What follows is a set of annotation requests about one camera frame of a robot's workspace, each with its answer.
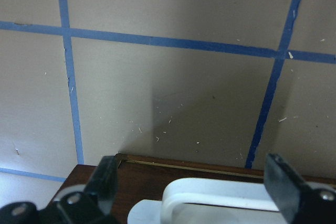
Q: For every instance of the white drawer handle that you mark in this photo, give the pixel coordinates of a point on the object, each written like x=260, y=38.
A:
x=201, y=200

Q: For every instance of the wooden drawer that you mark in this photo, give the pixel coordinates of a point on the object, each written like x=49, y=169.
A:
x=74, y=206

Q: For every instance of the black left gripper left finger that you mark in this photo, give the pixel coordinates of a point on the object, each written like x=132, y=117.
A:
x=103, y=184

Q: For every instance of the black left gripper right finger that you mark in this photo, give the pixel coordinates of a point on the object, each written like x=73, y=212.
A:
x=288, y=190

